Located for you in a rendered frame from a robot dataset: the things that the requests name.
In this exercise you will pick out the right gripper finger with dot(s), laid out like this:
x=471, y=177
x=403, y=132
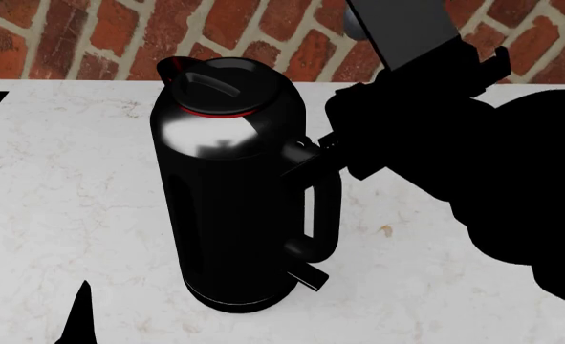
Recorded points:
x=334, y=162
x=329, y=139

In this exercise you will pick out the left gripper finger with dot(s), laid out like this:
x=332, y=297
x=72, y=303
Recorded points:
x=79, y=319

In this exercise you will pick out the black electric kettle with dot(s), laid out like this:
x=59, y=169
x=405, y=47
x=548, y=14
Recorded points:
x=234, y=200

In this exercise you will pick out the grey gripper camera box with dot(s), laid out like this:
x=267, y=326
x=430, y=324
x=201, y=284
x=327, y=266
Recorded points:
x=406, y=28

